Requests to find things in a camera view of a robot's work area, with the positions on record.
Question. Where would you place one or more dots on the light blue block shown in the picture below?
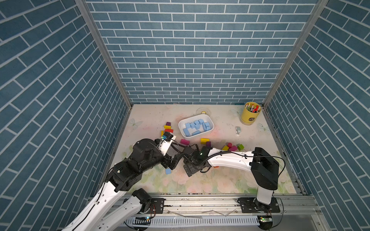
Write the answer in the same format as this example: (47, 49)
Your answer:
(206, 126)

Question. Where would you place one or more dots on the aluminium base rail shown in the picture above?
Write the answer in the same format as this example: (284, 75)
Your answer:
(175, 210)

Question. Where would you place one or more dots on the aluminium corner post left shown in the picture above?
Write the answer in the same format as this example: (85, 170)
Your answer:
(88, 18)

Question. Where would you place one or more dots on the yellow pen cup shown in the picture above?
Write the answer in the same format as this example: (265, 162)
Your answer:
(250, 113)

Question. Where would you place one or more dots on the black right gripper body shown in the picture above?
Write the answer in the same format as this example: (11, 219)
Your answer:
(191, 167)

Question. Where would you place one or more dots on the small grey clip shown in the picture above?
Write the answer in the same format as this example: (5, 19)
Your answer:
(238, 130)

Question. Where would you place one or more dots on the magenta block right cluster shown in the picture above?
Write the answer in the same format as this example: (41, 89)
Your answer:
(233, 148)

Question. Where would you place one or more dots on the aluminium corner post right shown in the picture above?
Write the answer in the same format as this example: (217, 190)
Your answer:
(316, 12)

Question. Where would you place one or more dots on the green cube block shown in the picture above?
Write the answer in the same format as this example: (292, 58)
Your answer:
(240, 147)

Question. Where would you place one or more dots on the aluminium corner post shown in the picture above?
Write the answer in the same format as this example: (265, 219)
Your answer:
(316, 12)
(88, 18)

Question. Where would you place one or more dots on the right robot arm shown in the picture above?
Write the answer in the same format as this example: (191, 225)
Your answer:
(232, 171)

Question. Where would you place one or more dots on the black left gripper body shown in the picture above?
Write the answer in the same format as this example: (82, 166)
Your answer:
(156, 158)

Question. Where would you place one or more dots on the yellow block near tub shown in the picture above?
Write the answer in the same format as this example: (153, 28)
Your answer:
(204, 140)

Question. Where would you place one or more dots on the white plastic tub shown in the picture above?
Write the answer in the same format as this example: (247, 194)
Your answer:
(191, 128)

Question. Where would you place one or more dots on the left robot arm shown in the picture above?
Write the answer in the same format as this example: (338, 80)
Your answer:
(96, 216)

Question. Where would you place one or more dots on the magenta rectangular block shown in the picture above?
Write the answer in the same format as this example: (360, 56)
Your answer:
(185, 142)

